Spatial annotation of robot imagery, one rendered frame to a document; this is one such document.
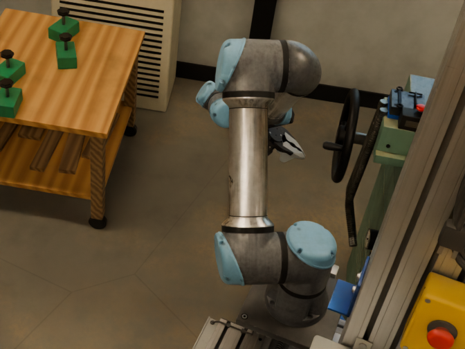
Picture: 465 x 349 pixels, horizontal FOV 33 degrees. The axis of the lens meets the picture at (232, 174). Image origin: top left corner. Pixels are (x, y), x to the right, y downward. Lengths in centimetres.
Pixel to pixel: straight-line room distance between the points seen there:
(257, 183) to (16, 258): 150
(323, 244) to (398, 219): 63
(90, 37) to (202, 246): 93
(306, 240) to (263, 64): 39
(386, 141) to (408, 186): 118
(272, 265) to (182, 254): 135
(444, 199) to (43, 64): 215
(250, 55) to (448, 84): 78
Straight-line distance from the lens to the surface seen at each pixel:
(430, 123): 98
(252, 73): 166
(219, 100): 206
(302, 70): 169
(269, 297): 184
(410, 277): 116
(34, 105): 279
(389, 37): 365
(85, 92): 285
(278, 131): 223
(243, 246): 166
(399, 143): 223
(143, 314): 282
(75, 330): 278
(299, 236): 169
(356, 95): 228
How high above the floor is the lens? 228
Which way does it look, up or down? 43 degrees down
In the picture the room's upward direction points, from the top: 9 degrees clockwise
